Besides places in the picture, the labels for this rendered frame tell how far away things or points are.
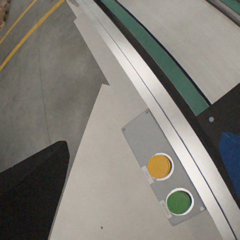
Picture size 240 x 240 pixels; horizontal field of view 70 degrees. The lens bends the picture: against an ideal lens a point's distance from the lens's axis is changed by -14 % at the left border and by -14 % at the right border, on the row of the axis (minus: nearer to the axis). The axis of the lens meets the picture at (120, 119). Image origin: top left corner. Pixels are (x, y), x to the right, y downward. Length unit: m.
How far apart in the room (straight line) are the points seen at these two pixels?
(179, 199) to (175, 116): 0.14
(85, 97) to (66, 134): 0.39
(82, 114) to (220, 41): 1.52
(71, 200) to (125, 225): 0.19
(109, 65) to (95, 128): 0.19
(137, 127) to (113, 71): 0.25
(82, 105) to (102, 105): 1.27
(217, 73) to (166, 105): 0.13
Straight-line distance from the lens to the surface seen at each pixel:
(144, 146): 0.36
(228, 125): 0.32
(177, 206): 0.33
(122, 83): 0.54
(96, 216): 0.56
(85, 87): 1.86
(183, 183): 0.33
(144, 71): 0.39
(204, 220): 0.45
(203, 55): 0.42
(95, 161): 0.54
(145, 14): 0.54
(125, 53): 0.45
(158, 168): 0.33
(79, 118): 1.82
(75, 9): 0.89
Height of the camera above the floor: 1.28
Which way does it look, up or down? 56 degrees down
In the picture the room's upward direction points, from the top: 70 degrees counter-clockwise
